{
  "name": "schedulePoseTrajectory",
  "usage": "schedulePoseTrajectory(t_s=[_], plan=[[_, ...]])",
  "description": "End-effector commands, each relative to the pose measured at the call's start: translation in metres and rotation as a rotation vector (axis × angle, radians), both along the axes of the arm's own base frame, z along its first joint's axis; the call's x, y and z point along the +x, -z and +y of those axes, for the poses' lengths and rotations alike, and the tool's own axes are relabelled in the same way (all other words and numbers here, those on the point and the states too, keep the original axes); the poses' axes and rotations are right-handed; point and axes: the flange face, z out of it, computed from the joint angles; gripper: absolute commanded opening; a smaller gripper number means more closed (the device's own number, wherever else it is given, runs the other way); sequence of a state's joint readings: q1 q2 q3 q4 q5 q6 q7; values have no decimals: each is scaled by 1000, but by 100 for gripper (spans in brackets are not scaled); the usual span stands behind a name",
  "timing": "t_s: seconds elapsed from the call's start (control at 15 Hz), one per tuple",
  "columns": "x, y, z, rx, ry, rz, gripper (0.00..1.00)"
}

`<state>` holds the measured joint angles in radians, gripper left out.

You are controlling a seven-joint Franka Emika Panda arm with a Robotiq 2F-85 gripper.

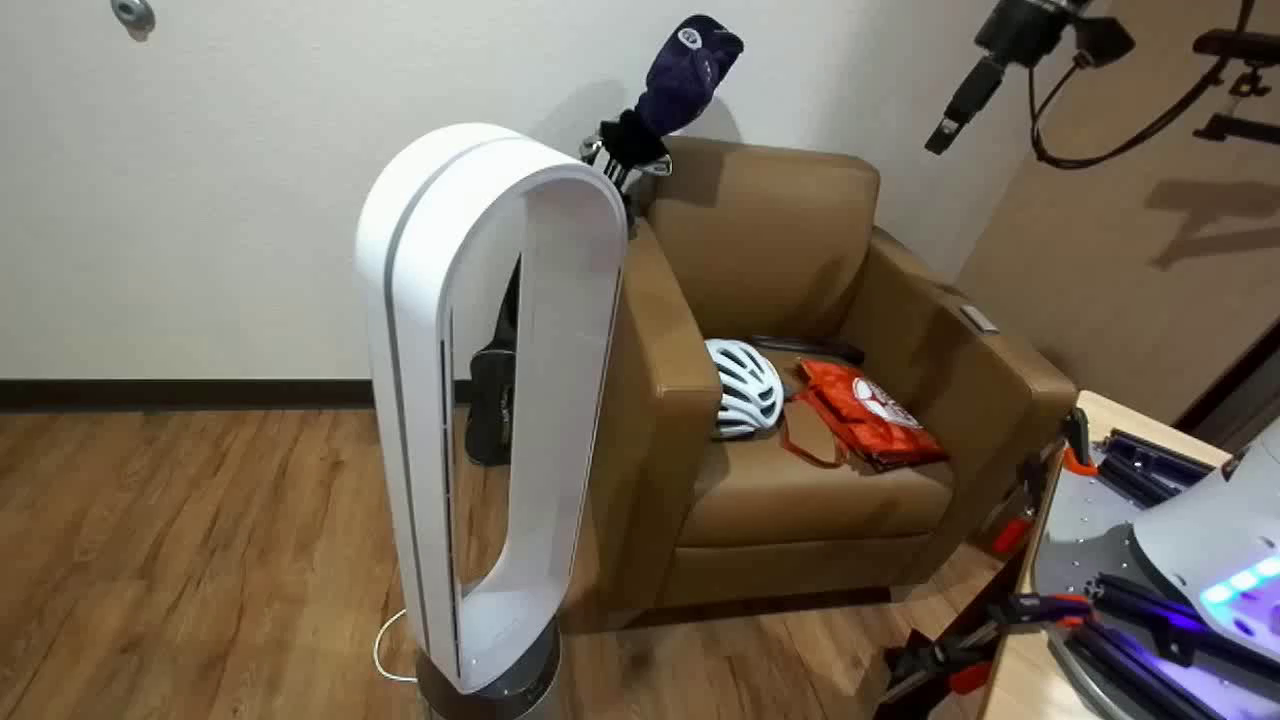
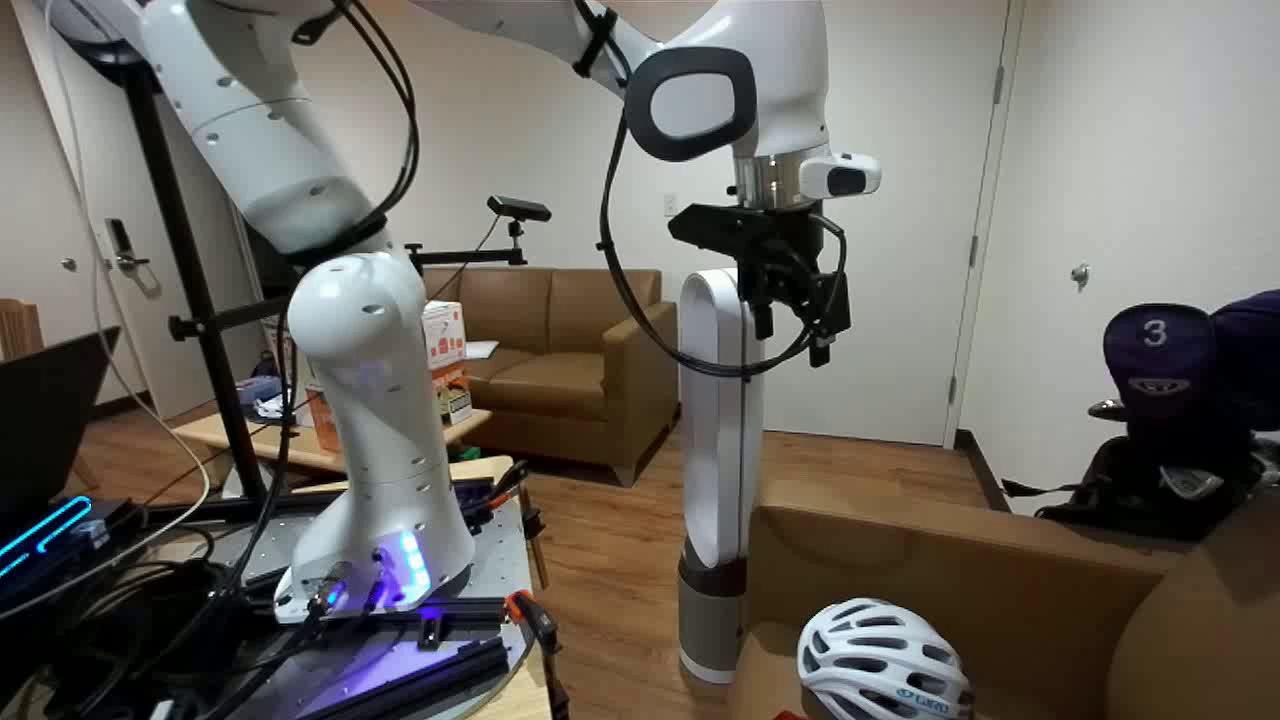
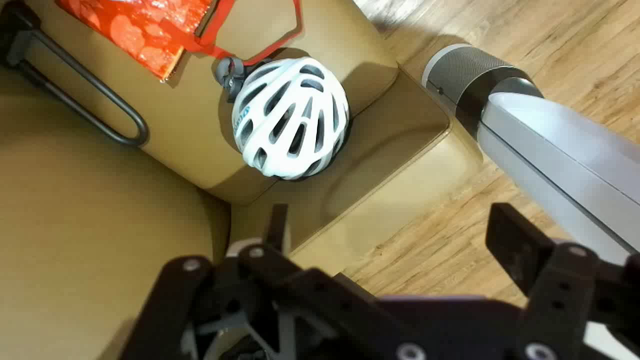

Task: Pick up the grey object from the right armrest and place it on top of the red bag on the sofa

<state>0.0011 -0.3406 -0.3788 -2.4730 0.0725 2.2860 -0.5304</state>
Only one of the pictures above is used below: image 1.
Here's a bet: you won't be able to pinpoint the black white golf headcover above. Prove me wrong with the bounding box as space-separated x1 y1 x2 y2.
575 112 676 202

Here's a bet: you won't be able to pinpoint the metal wall fixture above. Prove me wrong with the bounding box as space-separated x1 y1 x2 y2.
110 0 160 40

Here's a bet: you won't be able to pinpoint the brown leather armchair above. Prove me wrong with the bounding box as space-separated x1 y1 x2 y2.
564 134 1082 630

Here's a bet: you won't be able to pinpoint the black golf bag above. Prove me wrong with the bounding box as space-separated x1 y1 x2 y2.
459 254 530 471

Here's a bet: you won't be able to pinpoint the white fan power cable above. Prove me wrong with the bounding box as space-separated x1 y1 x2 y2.
370 605 424 688

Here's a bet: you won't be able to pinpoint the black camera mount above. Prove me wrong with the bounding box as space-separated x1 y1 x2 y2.
1190 22 1280 147

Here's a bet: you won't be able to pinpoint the black bars on table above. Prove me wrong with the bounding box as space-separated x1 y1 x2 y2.
1092 427 1214 512

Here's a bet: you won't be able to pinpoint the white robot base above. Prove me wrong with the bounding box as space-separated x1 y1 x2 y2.
1127 415 1280 673

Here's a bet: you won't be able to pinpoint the white bicycle helmet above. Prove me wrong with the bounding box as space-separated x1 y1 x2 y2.
699 335 792 442

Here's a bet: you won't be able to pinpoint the red black clamp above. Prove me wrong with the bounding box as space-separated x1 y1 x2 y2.
878 582 1099 702
980 404 1113 564

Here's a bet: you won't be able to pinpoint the red bag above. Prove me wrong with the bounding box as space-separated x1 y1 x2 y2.
775 350 953 476

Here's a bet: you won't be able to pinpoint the white bladeless tower fan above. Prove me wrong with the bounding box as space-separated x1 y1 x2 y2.
351 120 634 720

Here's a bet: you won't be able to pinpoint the small grey object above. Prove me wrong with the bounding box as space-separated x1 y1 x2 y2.
958 300 1006 339

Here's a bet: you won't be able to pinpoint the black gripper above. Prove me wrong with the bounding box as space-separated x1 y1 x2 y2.
925 0 1141 160

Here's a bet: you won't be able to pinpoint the wooden side table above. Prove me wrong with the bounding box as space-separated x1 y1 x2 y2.
977 387 1235 720

